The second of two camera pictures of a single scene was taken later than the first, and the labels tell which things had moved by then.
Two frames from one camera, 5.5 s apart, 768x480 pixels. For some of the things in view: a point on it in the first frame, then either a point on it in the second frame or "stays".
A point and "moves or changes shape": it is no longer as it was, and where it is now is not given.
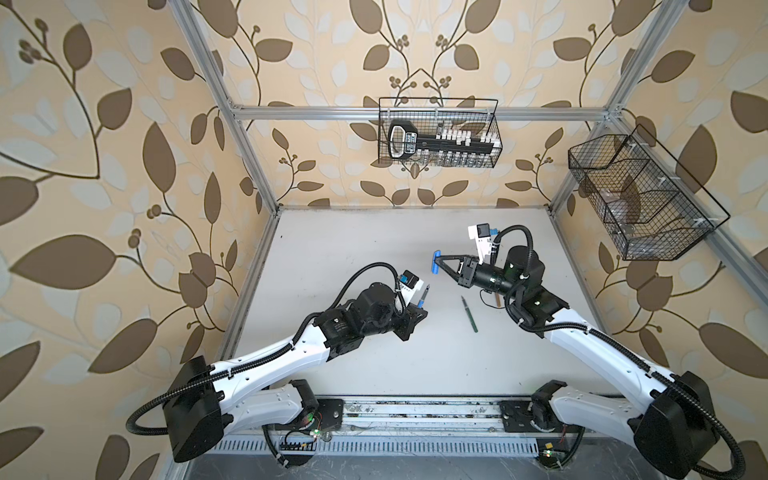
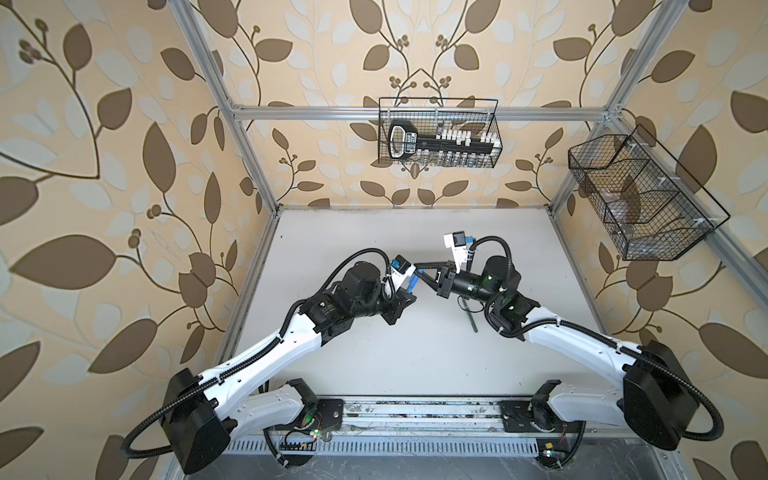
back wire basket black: x=439 y=132 stays
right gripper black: x=468 y=268 → x=444 y=290
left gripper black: x=410 y=320 → x=396 y=303
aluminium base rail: x=398 y=426 stays
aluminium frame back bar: x=420 y=113 stays
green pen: x=469 y=317 stays
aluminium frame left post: x=206 y=55 stays
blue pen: x=422 y=301 moves or changes shape
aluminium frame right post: x=665 y=18 stays
